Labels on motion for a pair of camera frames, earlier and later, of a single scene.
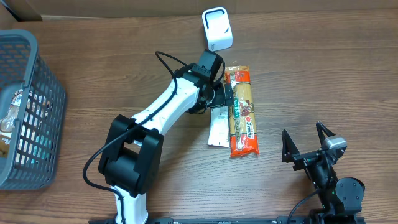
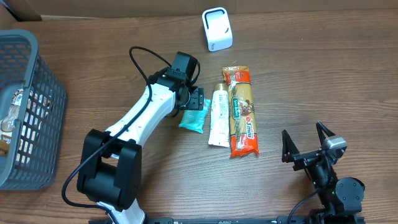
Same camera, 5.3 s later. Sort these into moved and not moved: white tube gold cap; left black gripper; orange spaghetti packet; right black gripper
Moved: left black gripper
Not moved: orange spaghetti packet; right black gripper; white tube gold cap
